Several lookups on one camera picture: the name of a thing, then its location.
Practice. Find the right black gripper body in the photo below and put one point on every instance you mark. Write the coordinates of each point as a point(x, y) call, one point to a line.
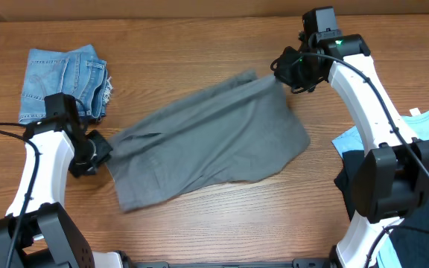
point(284, 69)

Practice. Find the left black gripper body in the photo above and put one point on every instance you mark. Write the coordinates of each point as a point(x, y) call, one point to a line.
point(91, 155)

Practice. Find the grey cargo shorts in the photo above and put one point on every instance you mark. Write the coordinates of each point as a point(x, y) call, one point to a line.
point(238, 130)

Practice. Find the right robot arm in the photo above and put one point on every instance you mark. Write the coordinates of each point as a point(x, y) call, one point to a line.
point(393, 178)

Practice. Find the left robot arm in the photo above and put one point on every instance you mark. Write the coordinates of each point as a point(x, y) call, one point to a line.
point(36, 230)

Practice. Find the folded blue denim shorts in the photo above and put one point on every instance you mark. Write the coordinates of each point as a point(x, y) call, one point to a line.
point(79, 73)

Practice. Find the light blue t-shirt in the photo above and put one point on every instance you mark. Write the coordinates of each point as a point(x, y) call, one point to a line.
point(350, 140)

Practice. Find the black t-shirt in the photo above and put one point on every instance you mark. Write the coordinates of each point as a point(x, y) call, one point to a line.
point(402, 248)

